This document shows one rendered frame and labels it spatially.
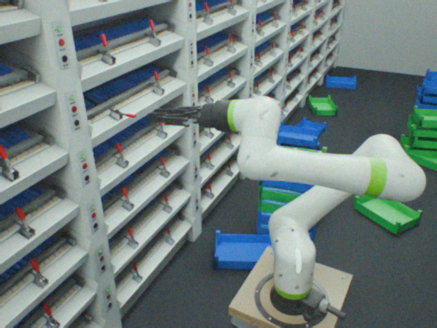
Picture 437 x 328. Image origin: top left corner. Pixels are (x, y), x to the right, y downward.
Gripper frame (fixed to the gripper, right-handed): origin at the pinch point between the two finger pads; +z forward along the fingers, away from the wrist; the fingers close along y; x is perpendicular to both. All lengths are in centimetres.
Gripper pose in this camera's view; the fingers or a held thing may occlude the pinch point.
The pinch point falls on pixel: (161, 115)
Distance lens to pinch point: 136.0
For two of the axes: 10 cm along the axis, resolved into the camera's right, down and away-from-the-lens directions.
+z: -8.9, -0.5, 4.5
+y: 4.3, -4.4, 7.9
